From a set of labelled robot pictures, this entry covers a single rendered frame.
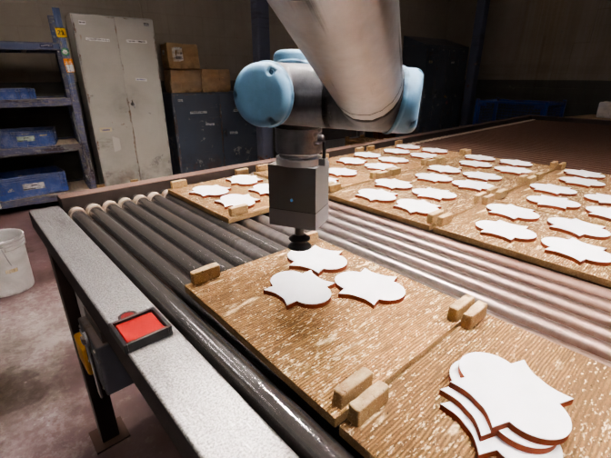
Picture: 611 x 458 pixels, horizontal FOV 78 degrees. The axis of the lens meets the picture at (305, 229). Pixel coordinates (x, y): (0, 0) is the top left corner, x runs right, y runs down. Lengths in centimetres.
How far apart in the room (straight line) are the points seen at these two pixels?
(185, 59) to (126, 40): 69
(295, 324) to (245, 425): 18
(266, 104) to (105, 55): 447
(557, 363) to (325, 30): 56
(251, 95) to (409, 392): 42
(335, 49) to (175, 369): 49
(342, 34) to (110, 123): 472
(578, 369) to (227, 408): 48
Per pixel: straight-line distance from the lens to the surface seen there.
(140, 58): 499
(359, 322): 64
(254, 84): 47
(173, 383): 60
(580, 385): 64
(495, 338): 67
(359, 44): 26
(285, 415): 53
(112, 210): 135
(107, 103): 490
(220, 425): 53
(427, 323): 66
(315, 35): 24
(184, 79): 527
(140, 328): 69
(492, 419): 50
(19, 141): 483
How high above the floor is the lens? 131
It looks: 22 degrees down
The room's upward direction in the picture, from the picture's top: straight up
